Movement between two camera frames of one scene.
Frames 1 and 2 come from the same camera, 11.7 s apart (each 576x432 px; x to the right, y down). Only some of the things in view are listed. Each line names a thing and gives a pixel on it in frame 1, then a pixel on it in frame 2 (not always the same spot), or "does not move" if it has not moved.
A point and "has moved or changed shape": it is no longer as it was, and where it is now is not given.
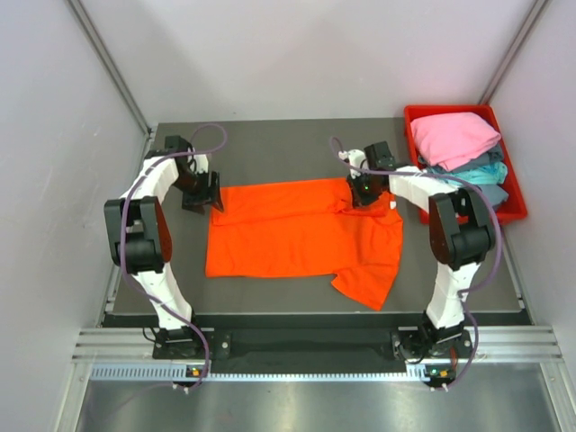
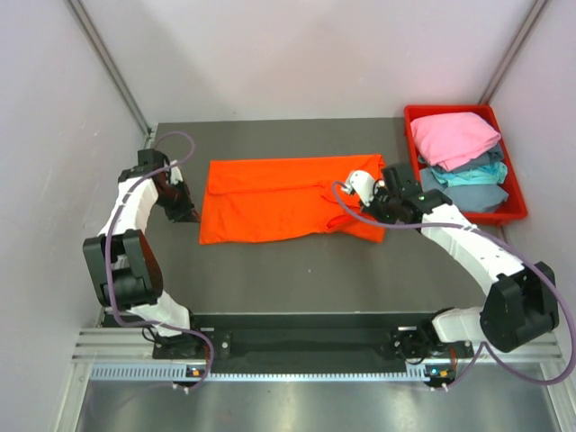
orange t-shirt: x=311 y=228 has moved or changed shape
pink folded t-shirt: x=444 y=139 does not move
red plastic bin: x=514 y=205 does not move
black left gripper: x=194 y=202 -> x=186 y=211
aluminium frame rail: x=110 y=344 does not move
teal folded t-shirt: x=489 y=173 does not move
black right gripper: x=360 y=201 -> x=371 y=209
